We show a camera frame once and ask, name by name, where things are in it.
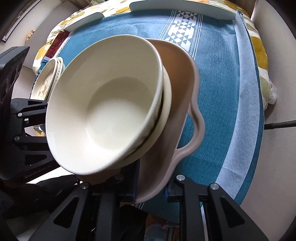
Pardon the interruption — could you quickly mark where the cream duck drawing plate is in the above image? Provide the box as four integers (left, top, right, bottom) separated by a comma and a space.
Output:
30, 58, 63, 100

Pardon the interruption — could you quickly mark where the pink square bowl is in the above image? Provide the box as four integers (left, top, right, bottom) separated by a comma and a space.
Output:
78, 38, 206, 203

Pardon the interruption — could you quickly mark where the yellow duck plate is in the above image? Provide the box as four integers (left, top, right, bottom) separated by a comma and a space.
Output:
54, 58, 64, 82

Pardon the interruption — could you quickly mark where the white small bowl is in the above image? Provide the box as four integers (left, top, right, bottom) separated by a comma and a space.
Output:
46, 35, 163, 175

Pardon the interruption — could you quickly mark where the cream cartoon bowl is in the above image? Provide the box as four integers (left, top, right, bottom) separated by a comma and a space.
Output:
115, 66, 172, 168

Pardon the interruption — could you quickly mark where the black floor lamp pole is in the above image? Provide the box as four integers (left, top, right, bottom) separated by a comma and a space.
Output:
264, 120, 296, 130

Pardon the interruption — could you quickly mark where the blue woven table mat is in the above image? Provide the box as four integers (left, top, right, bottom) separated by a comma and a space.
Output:
41, 9, 265, 223

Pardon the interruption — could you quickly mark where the framed houses picture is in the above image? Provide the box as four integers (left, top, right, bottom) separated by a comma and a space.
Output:
1, 0, 41, 42

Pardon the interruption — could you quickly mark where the floral striped duvet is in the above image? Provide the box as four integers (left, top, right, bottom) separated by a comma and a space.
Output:
32, 1, 277, 108

